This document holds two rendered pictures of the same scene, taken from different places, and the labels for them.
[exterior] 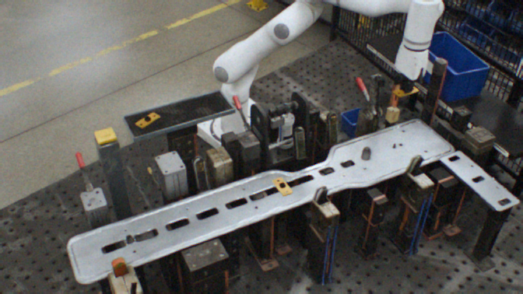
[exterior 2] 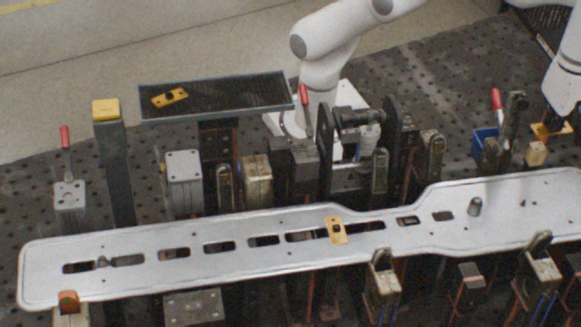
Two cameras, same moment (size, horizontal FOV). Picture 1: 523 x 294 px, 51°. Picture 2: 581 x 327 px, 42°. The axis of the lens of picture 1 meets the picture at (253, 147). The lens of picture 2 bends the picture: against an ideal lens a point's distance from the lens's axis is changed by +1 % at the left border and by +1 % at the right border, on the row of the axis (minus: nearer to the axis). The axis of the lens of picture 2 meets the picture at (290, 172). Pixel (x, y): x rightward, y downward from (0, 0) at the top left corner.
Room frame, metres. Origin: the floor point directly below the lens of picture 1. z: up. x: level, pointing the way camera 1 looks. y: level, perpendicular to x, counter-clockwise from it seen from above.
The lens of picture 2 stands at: (0.19, -0.22, 2.34)
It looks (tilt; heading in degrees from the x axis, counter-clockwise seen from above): 46 degrees down; 12
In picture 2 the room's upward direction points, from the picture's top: 3 degrees clockwise
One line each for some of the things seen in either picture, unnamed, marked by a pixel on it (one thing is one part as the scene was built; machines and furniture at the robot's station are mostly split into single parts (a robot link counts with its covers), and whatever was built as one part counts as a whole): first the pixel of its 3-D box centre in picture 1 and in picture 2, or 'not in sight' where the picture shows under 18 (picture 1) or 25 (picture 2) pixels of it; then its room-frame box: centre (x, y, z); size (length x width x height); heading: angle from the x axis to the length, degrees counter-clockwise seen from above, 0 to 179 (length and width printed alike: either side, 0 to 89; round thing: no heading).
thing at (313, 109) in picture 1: (306, 150); (395, 179); (1.61, -0.20, 0.91); 0.07 x 0.05 x 0.42; 26
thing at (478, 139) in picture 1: (468, 170); not in sight; (1.53, -0.82, 0.88); 0.08 x 0.08 x 0.36; 26
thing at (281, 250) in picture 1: (279, 215); (329, 266); (1.33, -0.09, 0.84); 0.13 x 0.05 x 0.29; 26
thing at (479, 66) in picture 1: (447, 65); not in sight; (1.93, -0.80, 1.10); 0.30 x 0.17 x 0.13; 19
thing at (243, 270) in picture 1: (226, 238); (247, 283); (1.22, 0.09, 0.84); 0.13 x 0.11 x 0.29; 26
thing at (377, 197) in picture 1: (372, 225); (459, 312); (1.28, -0.42, 0.84); 0.11 x 0.08 x 0.29; 26
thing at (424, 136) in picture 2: (322, 154); (419, 189); (1.62, -0.27, 0.88); 0.11 x 0.09 x 0.37; 26
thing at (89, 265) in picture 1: (278, 190); (328, 234); (1.30, -0.08, 1.00); 1.38 x 0.22 x 0.02; 116
